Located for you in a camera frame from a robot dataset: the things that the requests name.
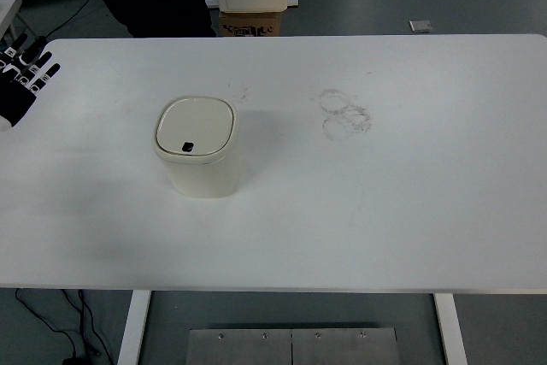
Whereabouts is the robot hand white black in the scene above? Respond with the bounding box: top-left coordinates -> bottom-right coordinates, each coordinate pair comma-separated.
0,33 -> 62,133

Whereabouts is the brown cardboard box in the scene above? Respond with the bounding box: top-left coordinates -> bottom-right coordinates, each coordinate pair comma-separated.
219,9 -> 283,37

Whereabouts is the white table leg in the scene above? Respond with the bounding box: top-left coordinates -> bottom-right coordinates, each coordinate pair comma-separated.
117,291 -> 153,365
433,292 -> 469,365

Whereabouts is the white floor base bar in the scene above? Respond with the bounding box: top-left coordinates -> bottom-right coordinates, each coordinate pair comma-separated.
203,0 -> 300,9

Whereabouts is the grey metal plate with screws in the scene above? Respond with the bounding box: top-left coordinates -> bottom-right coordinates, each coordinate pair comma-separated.
291,327 -> 401,365
186,328 -> 293,365

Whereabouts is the cream trash bin lid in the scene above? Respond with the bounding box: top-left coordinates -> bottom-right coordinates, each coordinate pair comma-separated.
155,97 -> 235,156

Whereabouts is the thin black floor cable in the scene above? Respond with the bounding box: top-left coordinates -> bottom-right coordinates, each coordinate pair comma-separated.
44,0 -> 97,39

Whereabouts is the cream trash bin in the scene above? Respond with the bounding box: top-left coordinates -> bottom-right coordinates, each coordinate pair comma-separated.
152,94 -> 244,200

